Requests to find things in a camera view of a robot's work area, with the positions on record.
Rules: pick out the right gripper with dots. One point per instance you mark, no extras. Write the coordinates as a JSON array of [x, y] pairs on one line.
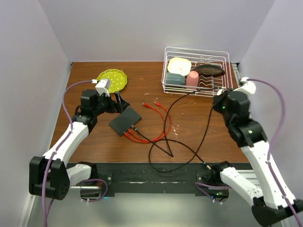
[[218, 99]]

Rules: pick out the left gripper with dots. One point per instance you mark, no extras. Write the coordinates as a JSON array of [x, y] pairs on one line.
[[121, 104]]

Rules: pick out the black network switch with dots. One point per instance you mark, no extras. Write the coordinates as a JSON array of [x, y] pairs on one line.
[[123, 122]]

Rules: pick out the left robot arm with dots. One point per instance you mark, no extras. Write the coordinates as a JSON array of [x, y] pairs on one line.
[[49, 176]]

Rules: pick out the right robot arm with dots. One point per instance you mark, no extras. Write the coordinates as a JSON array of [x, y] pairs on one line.
[[271, 201]]

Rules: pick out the yellow-green plate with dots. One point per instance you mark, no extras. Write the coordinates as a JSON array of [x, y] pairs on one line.
[[117, 77]]

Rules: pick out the dark brown plate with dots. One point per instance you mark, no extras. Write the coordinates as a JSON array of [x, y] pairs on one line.
[[209, 70]]

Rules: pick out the pink cup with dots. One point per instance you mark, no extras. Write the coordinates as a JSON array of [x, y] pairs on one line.
[[192, 80]]

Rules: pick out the cream square bowl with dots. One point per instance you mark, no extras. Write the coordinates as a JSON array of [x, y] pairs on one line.
[[179, 66]]

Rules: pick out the grey-green cup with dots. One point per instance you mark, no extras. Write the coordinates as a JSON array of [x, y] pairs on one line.
[[173, 79]]

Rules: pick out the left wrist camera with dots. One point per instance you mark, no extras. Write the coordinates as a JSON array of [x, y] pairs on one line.
[[102, 87]]

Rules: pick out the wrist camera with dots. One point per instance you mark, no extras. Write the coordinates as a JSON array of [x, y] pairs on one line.
[[246, 86], [102, 87]]

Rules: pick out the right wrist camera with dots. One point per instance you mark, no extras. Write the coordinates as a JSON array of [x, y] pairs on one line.
[[246, 86]]

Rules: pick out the white wire dish rack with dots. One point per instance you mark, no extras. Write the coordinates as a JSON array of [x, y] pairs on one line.
[[207, 86]]

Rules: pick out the aluminium frame rail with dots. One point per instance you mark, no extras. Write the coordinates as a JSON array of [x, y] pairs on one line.
[[248, 174]]

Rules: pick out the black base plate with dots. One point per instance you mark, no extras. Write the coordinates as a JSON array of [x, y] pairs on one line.
[[142, 178]]

